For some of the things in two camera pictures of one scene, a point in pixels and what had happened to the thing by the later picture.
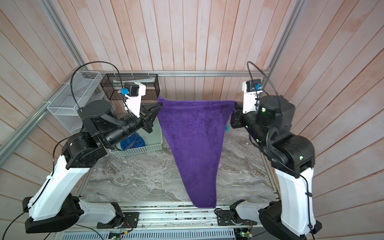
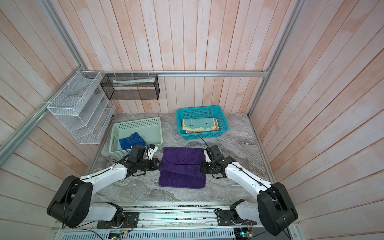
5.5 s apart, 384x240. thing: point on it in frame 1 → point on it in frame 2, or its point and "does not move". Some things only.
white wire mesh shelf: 78,89 does not move
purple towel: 198,130 → 181,167
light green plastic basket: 153,141 does not move
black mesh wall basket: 111,83 does not move
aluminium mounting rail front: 176,215 does not move
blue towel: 133,141 does not move
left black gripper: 155,107 → 154,167
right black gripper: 237,115 → 203,166
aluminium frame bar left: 8,145 does not move
